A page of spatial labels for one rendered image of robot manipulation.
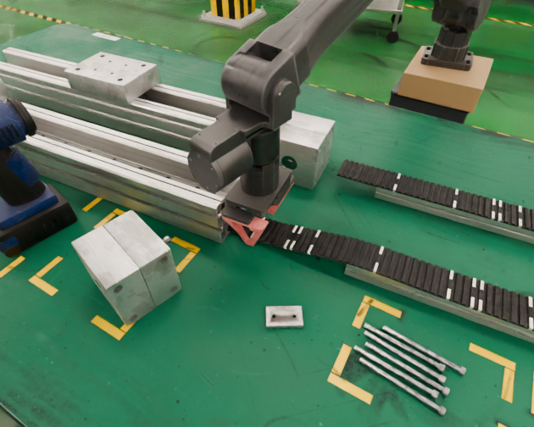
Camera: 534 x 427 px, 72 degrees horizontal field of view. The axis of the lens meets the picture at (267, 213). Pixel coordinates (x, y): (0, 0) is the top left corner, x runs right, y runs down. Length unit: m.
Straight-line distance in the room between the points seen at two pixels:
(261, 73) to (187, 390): 0.38
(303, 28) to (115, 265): 0.36
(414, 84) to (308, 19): 0.59
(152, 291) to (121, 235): 0.09
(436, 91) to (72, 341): 0.92
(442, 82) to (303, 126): 0.44
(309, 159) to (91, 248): 0.38
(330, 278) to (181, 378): 0.25
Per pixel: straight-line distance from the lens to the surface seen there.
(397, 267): 0.56
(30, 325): 0.62
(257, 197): 0.52
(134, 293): 0.51
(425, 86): 1.04
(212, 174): 0.43
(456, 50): 1.08
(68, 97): 0.98
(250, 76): 0.43
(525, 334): 0.61
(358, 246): 0.57
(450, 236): 0.69
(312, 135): 0.67
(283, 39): 0.46
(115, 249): 0.51
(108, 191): 0.71
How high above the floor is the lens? 1.24
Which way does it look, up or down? 46 degrees down
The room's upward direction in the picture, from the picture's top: straight up
